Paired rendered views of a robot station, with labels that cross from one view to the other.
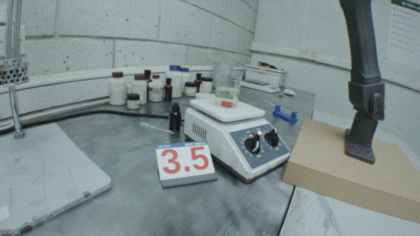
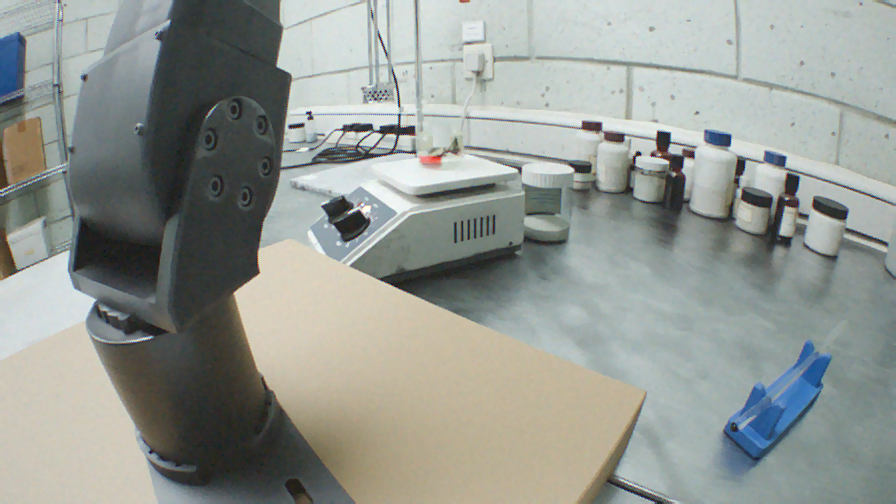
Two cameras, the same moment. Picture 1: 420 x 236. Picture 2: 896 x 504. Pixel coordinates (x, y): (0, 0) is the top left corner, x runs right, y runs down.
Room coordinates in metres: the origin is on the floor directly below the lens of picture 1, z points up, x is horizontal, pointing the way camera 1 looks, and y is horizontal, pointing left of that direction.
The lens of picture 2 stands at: (0.48, -0.45, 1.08)
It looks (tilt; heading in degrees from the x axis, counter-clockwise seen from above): 23 degrees down; 102
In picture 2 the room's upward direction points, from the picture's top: 1 degrees counter-clockwise
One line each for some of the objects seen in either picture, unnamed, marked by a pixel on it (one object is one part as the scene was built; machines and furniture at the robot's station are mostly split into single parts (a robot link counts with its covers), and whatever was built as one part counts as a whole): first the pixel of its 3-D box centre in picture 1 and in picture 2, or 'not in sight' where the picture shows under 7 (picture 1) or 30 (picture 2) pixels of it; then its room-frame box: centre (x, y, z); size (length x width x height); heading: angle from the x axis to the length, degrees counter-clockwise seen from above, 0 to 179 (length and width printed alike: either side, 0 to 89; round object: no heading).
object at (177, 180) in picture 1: (186, 162); not in sight; (0.26, 0.03, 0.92); 0.09 x 0.06 x 0.04; 116
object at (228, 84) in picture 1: (227, 88); (438, 130); (0.38, -0.03, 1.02); 0.06 x 0.05 x 0.08; 135
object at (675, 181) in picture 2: (168, 89); (675, 181); (0.71, 0.17, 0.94); 0.03 x 0.03 x 0.08
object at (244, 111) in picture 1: (227, 107); (441, 170); (0.39, -0.03, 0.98); 0.12 x 0.12 x 0.01; 39
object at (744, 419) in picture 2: (282, 107); (807, 362); (0.68, -0.27, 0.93); 0.20 x 0.01 x 0.01; 31
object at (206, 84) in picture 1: (205, 84); (826, 225); (0.94, 0.04, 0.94); 0.07 x 0.07 x 0.07
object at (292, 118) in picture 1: (285, 112); (787, 391); (0.66, -0.28, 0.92); 0.10 x 0.03 x 0.04; 31
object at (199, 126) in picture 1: (232, 131); (420, 214); (0.37, -0.05, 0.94); 0.22 x 0.13 x 0.08; 39
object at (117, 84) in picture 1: (117, 87); (590, 150); (0.59, 0.32, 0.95); 0.06 x 0.06 x 0.11
